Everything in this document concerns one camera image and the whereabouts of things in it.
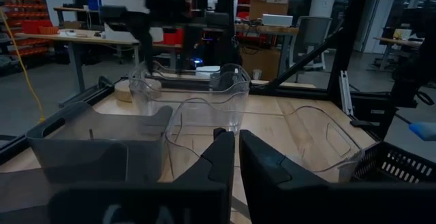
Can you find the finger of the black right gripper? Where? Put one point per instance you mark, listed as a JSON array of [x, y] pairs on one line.
[[147, 53]]

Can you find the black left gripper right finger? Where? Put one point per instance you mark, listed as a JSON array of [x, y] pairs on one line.
[[289, 196]]

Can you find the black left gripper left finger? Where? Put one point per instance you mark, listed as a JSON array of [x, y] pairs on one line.
[[190, 200]]

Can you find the clear plastic basket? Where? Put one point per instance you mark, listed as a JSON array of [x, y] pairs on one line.
[[299, 139], [204, 88]]

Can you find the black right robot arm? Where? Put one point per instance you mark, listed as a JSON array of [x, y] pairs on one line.
[[207, 13]]

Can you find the red bin shelf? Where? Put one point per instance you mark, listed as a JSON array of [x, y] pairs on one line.
[[24, 16]]

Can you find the round wooden disc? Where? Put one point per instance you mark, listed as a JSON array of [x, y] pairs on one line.
[[122, 93]]

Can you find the blue container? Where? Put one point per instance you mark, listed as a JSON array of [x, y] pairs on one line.
[[93, 3]]

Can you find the wooden desk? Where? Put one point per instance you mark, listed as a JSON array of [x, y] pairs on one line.
[[78, 38], [269, 30], [396, 42]]

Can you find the white device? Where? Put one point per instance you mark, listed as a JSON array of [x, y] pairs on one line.
[[207, 71]]

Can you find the orange bin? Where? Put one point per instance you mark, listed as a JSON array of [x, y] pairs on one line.
[[48, 30]]

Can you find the gray plastic basket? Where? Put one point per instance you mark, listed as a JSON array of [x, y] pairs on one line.
[[98, 149]]

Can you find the black mesh basket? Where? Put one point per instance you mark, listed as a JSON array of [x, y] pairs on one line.
[[395, 166]]

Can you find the cardboard box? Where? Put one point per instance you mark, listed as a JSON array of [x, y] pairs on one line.
[[267, 7], [260, 64]]

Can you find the white flat box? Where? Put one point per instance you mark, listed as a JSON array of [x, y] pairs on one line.
[[277, 19]]

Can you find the person's blue gloved hand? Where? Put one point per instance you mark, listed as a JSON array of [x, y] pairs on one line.
[[424, 131]]

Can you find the gray office chair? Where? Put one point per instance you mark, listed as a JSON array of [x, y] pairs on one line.
[[311, 36]]

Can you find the black table frame rail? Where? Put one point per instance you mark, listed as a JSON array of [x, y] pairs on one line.
[[51, 122]]

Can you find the silver aluminium bracket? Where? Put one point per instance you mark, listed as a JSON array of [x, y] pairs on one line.
[[345, 91]]

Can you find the black diagonal frame brace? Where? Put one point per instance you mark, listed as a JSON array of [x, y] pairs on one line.
[[306, 59]]

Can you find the black frame post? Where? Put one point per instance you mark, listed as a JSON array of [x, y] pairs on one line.
[[349, 30]]

